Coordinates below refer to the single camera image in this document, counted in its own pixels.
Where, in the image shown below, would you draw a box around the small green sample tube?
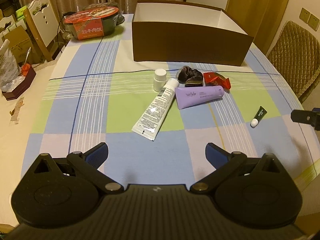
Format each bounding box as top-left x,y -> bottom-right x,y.
250,106 -> 267,128

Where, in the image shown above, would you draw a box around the white cream tube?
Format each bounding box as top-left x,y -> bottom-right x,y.
132,78 -> 180,141

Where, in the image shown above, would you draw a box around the purple lotion tube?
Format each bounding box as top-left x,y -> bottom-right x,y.
175,86 -> 225,109

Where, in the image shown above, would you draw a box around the red snack packet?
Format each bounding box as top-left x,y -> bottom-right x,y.
203,72 -> 231,90

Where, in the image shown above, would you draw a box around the dark velvet scrunchie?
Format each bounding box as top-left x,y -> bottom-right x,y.
176,66 -> 203,87

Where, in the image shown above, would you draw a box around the small white pill bottle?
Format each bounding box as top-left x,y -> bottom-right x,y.
153,68 -> 167,92

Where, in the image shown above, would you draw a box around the quilted tan chair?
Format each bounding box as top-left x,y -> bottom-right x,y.
267,21 -> 319,102

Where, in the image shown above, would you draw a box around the dark red tissue box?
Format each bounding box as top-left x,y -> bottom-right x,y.
2,67 -> 36,101

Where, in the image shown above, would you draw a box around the white plastic bag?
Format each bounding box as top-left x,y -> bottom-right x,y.
0,39 -> 20,92

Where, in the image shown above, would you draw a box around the cardboard carton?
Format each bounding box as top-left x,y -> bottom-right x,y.
3,26 -> 33,63

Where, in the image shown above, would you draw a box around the red instant rice bowl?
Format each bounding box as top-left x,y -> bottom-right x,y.
63,6 -> 119,40

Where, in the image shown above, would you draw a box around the brown cardboard storage box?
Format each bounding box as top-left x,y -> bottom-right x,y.
132,0 -> 253,66

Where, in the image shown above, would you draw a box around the black bowl with label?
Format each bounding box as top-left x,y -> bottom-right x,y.
84,2 -> 125,25

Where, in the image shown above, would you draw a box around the white carved chair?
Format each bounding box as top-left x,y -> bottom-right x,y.
1,0 -> 64,64

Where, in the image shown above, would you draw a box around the wall power sockets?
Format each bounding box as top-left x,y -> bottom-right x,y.
299,8 -> 319,31

